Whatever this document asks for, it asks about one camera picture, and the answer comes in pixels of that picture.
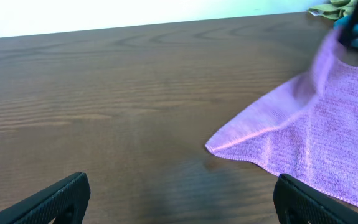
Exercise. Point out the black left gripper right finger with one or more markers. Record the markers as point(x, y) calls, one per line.
point(298, 203)

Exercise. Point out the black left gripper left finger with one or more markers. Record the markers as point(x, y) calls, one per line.
point(63, 202)

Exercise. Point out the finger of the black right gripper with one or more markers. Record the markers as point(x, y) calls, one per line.
point(347, 34)

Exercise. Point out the purple microfiber cloth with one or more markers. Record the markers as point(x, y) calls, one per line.
point(306, 127)

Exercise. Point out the upper green microfiber cloth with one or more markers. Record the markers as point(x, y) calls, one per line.
point(334, 9)

